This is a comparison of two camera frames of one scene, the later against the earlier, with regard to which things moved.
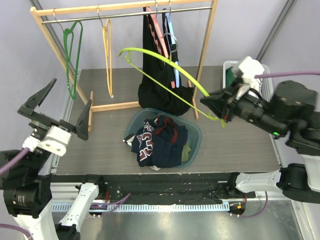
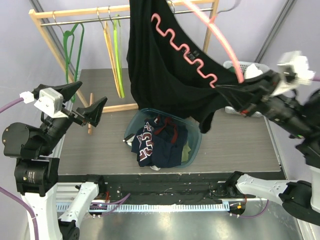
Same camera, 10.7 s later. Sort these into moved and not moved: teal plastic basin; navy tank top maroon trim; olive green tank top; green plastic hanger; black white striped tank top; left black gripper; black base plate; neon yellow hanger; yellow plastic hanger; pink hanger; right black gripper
Moved: black white striped tank top; pink hanger; yellow plastic hanger; right black gripper; neon yellow hanger; left black gripper
Not moved: navy tank top maroon trim; olive green tank top; black base plate; green plastic hanger; teal plastic basin
